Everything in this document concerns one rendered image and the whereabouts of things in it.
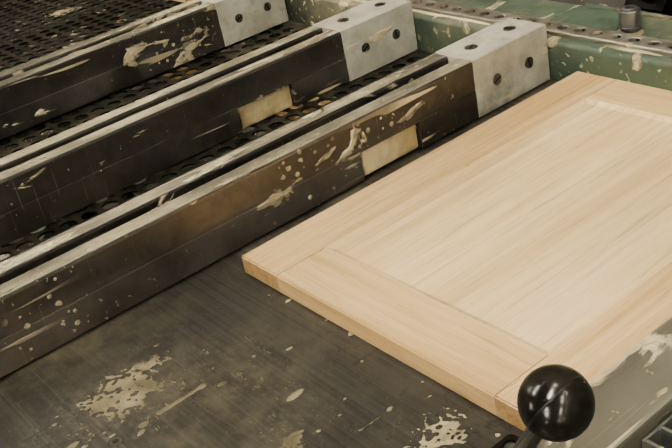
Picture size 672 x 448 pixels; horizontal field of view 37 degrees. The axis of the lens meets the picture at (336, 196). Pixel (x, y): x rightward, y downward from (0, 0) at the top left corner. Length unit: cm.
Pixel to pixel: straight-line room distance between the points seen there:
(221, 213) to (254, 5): 67
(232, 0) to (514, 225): 77
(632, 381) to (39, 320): 49
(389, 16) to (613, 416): 80
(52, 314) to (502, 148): 47
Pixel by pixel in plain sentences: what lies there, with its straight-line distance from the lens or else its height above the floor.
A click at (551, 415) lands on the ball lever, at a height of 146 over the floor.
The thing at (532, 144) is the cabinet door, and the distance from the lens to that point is 104.
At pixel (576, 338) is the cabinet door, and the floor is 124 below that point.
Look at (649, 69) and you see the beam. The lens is 114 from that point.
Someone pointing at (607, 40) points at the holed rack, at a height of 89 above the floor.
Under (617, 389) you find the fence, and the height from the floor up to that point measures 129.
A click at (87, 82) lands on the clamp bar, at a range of 145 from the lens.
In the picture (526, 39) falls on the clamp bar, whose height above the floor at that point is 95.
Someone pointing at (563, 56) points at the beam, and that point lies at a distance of 121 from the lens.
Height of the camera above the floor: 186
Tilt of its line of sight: 42 degrees down
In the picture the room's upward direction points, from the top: 83 degrees counter-clockwise
